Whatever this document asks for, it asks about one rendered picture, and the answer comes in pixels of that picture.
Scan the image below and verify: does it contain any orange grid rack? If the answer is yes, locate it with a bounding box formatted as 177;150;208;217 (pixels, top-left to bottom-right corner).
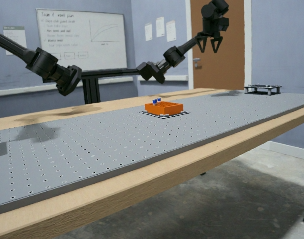
145;101;183;115

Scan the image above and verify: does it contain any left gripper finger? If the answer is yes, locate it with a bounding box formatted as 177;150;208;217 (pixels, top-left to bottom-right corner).
210;38;223;53
195;36;207;53

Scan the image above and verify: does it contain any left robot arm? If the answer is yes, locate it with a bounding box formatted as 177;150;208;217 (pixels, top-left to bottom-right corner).
151;0;229;79

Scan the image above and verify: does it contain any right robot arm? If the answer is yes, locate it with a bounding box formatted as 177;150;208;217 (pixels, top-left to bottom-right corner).
0;33;77;92

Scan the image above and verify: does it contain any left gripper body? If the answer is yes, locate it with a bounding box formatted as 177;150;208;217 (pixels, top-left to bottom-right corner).
194;20;223;39

